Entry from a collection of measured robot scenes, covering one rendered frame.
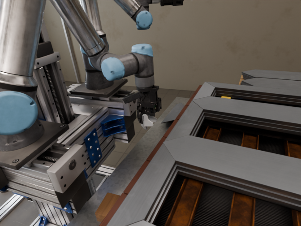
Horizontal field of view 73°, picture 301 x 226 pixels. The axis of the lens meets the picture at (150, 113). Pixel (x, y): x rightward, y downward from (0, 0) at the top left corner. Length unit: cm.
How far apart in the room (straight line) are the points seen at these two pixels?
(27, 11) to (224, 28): 295
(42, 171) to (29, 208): 105
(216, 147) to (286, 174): 25
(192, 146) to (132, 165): 36
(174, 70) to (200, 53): 52
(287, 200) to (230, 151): 24
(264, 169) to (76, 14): 82
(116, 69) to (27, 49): 25
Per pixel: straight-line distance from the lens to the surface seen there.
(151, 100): 80
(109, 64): 68
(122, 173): 105
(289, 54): 345
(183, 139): 92
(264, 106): 127
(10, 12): 57
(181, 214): 89
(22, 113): 57
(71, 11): 74
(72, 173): 74
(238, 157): 86
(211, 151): 87
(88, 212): 95
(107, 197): 91
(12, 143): 75
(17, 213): 179
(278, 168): 87
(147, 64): 74
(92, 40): 77
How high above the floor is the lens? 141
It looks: 29 degrees down
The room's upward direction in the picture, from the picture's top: 4 degrees counter-clockwise
